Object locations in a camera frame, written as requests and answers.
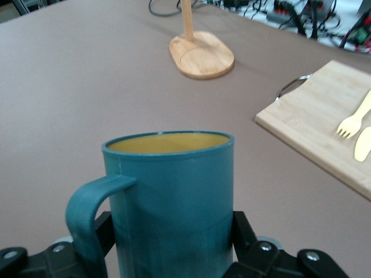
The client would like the wooden mug tree stand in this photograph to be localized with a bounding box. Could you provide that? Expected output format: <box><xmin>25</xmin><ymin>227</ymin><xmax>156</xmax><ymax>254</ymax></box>
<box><xmin>169</xmin><ymin>0</ymin><xmax>235</xmax><ymax>80</ymax></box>

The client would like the yellow plastic knife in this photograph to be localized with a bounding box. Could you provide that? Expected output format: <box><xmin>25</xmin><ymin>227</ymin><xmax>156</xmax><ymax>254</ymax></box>
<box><xmin>354</xmin><ymin>125</ymin><xmax>371</xmax><ymax>163</ymax></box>

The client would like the long looped black cable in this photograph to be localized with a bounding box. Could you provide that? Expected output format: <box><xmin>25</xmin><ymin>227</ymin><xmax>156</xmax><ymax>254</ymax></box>
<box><xmin>148</xmin><ymin>0</ymin><xmax>184</xmax><ymax>18</ymax></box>

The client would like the teal mug yellow inside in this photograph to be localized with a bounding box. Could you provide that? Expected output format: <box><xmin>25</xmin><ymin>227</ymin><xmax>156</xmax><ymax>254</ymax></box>
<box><xmin>66</xmin><ymin>131</ymin><xmax>235</xmax><ymax>278</ymax></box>

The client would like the green circuit board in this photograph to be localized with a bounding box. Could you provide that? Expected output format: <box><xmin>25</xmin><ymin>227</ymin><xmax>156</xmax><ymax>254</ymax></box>
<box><xmin>354</xmin><ymin>26</ymin><xmax>370</xmax><ymax>44</ymax></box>

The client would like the wooden cutting board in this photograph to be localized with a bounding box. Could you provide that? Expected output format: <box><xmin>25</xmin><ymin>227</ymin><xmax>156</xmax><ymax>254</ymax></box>
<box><xmin>254</xmin><ymin>59</ymin><xmax>371</xmax><ymax>202</ymax></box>

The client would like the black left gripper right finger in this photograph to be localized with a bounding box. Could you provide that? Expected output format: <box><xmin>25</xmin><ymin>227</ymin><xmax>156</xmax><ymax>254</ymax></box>
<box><xmin>225</xmin><ymin>211</ymin><xmax>354</xmax><ymax>278</ymax></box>

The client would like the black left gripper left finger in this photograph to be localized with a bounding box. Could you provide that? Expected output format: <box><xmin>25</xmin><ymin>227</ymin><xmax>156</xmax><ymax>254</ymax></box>
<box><xmin>0</xmin><ymin>211</ymin><xmax>117</xmax><ymax>278</ymax></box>

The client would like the yellow plastic fork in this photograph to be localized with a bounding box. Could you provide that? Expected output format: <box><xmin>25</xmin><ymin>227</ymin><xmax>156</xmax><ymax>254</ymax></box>
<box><xmin>336</xmin><ymin>89</ymin><xmax>371</xmax><ymax>140</ymax></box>

